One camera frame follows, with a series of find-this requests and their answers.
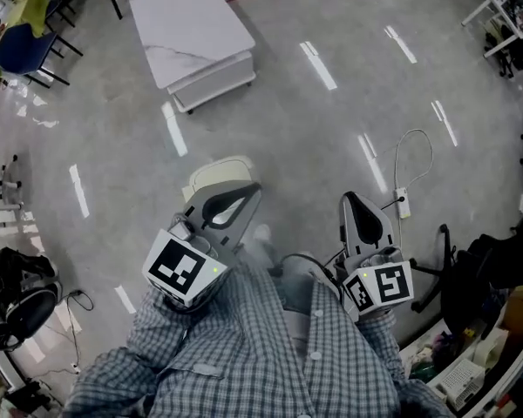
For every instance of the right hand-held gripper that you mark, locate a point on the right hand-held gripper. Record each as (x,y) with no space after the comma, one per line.
(392,283)

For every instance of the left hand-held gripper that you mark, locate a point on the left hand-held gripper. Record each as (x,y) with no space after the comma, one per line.
(174,268)

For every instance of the cream plastic bin with lid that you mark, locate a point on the cream plastic bin with lid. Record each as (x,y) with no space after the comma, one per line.
(218,172)

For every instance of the person's left forearm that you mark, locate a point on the person's left forearm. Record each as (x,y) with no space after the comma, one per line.
(170,333)

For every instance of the person's right forearm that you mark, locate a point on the person's right forearm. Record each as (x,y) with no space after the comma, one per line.
(377,342)

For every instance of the person's left white shoe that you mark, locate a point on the person's left white shoe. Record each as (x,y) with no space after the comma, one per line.
(262,233)

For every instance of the black power adapter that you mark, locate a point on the black power adapter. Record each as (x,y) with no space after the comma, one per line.
(275,271)

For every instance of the light blue jeans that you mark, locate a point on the light blue jeans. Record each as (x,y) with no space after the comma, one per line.
(300,285)

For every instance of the black office chair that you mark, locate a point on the black office chair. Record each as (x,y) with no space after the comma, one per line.
(470,277)

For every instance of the plaid shirt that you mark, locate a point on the plaid shirt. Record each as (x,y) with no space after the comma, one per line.
(244,355)

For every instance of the white perforated basket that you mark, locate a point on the white perforated basket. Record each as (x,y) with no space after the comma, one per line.
(462,381)

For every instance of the white marble coffee table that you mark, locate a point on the white marble coffee table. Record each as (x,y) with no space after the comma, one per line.
(187,20)

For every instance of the black bag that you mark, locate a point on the black bag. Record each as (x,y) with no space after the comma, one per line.
(22,261)

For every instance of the white metal shelf rack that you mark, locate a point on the white metal shelf rack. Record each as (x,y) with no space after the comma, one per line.
(512,379)

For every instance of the black round chair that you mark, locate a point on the black round chair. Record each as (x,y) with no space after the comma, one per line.
(30,316)

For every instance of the blue chair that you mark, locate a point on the blue chair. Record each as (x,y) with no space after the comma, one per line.
(22,48)

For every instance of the yellow-green tablecloth table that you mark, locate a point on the yellow-green tablecloth table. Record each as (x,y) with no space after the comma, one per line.
(30,7)

